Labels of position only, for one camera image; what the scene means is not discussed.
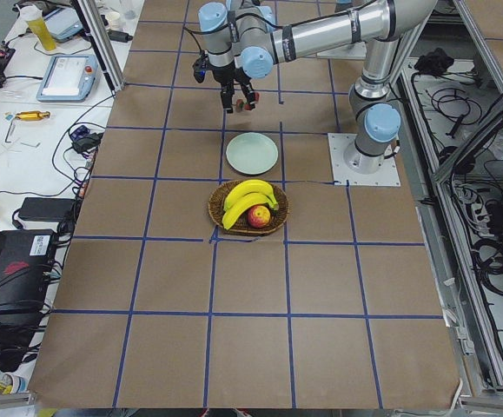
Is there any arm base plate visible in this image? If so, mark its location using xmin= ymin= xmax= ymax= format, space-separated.
xmin=328 ymin=133 xmax=400 ymax=187

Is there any red yellow apple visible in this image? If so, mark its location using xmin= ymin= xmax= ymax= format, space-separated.
xmin=247 ymin=205 xmax=271 ymax=228

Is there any black power adapter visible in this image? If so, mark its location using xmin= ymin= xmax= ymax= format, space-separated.
xmin=17 ymin=197 xmax=75 ymax=222

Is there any yellow bottle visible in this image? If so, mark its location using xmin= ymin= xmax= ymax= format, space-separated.
xmin=20 ymin=5 xmax=56 ymax=51

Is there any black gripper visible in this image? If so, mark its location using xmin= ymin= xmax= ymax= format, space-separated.
xmin=212 ymin=64 xmax=257 ymax=114

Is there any woven wicker basket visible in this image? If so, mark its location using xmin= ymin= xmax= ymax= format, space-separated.
xmin=208 ymin=180 xmax=289 ymax=236

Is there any yellow banana bunch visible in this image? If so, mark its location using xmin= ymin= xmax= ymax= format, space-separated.
xmin=222 ymin=179 xmax=279 ymax=229

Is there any light green plate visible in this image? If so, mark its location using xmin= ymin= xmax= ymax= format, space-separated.
xmin=225 ymin=132 xmax=279 ymax=175

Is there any aluminium frame post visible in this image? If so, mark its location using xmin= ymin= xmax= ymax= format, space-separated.
xmin=70 ymin=0 xmax=125 ymax=93

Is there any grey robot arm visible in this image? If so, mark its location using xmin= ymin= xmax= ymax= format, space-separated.
xmin=193 ymin=0 xmax=436 ymax=175

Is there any blue teach pendant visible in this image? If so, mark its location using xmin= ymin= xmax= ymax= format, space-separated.
xmin=36 ymin=55 xmax=98 ymax=103
xmin=43 ymin=8 xmax=83 ymax=43

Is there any black computer case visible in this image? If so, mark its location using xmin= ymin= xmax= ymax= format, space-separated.
xmin=0 ymin=229 xmax=57 ymax=314

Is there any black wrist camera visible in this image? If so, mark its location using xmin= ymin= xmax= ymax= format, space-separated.
xmin=192 ymin=50 xmax=209 ymax=83

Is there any gold metal cylinder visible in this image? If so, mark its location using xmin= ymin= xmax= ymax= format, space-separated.
xmin=14 ymin=110 xmax=51 ymax=122

